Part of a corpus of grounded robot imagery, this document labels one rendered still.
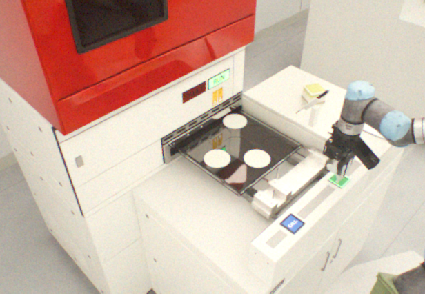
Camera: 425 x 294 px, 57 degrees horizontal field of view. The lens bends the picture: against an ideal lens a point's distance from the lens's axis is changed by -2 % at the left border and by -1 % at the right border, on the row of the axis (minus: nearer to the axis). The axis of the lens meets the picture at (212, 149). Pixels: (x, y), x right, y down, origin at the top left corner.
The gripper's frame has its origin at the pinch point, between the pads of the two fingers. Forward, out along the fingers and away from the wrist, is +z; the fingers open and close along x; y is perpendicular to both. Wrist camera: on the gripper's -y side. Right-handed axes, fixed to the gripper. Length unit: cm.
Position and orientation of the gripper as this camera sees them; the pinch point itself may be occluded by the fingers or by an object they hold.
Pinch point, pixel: (341, 178)
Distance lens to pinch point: 139.6
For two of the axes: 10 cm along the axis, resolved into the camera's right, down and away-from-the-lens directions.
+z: 0.0, 7.5, 6.7
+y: -7.1, -4.7, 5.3
